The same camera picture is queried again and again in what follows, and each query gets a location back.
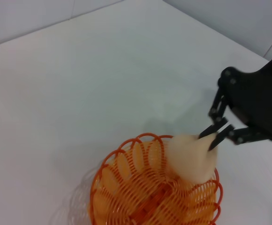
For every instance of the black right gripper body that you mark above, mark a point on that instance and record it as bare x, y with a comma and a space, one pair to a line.
257, 98

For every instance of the beige soft bread toy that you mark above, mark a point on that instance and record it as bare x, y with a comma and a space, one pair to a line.
192, 159

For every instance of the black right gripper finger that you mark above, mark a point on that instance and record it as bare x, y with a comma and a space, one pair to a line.
217, 110
243, 137

